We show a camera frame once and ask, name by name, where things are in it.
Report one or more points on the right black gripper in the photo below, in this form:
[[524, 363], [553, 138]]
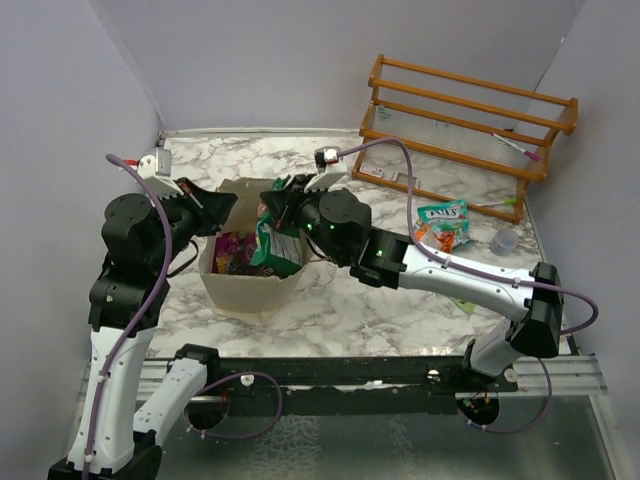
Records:
[[282, 208]]

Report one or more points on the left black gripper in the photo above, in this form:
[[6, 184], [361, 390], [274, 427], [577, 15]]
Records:
[[212, 208]]

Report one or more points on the green crisps bag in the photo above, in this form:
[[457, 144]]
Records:
[[276, 252]]

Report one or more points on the orange snack bag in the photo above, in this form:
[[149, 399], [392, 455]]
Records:
[[436, 236]]

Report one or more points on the teal candy bag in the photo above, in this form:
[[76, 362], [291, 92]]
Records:
[[453, 214]]

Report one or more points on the small green candy packet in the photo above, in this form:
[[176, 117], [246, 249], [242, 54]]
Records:
[[465, 306]]

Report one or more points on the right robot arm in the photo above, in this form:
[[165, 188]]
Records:
[[341, 227]]

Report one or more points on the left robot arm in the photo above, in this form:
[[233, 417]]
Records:
[[118, 438]]

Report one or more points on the purple snack bag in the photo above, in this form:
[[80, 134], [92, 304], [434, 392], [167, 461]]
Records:
[[233, 252]]

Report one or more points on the brown chocolate packet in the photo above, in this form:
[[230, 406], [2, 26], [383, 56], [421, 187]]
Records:
[[258, 271]]

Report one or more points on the red white card box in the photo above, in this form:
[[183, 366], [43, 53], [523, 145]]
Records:
[[372, 170]]

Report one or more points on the wooden shelf rack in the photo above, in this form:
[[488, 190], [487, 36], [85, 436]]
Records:
[[446, 120]]

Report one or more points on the clear plastic cup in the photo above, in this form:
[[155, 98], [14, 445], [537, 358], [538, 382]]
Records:
[[504, 242]]

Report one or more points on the green tipped white pen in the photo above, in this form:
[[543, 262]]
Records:
[[505, 202]]

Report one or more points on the pink tipped white pen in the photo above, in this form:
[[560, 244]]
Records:
[[531, 155]]

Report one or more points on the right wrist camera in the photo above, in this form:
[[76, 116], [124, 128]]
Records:
[[330, 169]]

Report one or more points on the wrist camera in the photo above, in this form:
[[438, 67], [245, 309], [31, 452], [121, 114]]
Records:
[[330, 169], [154, 168]]

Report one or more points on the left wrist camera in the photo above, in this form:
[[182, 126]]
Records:
[[154, 168]]

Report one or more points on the black base frame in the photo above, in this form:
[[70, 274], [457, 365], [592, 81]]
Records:
[[331, 386]]

